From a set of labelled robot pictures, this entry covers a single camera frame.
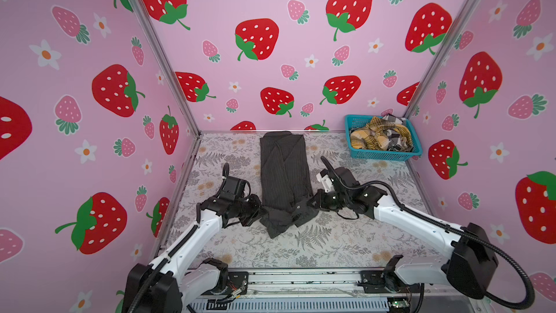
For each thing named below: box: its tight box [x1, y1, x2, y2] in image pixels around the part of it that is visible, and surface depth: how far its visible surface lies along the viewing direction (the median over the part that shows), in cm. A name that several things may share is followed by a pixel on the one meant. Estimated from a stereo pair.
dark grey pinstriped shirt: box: [259, 131, 320, 239], surface depth 100 cm
